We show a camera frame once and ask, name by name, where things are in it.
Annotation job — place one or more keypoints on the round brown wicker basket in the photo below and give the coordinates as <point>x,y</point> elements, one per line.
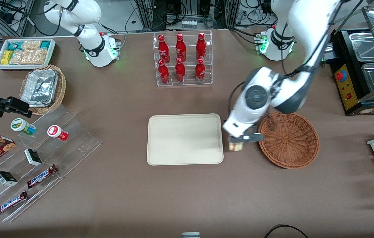
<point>289,145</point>

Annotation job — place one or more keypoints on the teal snack pack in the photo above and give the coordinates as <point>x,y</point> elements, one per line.
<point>45,45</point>
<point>15,45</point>

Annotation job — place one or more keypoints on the large clear cracker bag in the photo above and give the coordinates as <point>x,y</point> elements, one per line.
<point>28,57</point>

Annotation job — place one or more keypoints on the clear acrylic stepped display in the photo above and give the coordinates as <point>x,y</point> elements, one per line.
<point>74,145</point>

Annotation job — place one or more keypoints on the small clear cracker bag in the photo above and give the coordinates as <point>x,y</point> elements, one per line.
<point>31,44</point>

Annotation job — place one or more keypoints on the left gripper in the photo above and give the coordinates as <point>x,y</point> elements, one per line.
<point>252,129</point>

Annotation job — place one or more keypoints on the triangular sandwich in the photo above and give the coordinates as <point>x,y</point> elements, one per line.
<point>235,147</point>

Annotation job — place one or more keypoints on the white snack bin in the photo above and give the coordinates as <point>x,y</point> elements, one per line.
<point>53,49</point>

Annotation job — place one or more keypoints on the black steel food warmer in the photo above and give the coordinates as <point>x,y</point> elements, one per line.
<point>347,89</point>

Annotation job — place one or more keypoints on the light wicker basket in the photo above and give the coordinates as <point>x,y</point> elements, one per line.
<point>62,89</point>

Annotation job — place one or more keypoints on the red cola bottle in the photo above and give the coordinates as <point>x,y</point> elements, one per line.
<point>201,46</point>
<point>163,49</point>
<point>180,48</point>
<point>163,72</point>
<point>180,71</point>
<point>200,71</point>

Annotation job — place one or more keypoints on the small grey block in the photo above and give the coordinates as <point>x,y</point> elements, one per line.
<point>190,235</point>

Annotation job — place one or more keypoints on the red lid white cup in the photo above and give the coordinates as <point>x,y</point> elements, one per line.
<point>56,132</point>

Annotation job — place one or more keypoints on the green lid white cup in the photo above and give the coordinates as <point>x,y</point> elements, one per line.
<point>20,125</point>

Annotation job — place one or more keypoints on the beige rectangular tray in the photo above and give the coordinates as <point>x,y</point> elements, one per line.
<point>185,138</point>

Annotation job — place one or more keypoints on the clear acrylic bottle rack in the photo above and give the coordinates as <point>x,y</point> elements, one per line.
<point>188,82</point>

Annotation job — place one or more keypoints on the brown snickers bar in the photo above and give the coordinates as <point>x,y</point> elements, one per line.
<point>11,203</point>
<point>41,176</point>

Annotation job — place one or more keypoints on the yellow snack pack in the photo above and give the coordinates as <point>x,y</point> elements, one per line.
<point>6,57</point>

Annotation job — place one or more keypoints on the white power strip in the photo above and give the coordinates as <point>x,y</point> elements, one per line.
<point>189,24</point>

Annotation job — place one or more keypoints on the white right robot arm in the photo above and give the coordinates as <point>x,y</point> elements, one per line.
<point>91,44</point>

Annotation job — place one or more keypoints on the stacked aluminium foil trays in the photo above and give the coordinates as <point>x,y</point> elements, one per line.
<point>39,87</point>

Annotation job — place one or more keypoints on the small black white box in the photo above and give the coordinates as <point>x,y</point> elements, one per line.
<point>5,178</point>
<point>33,157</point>

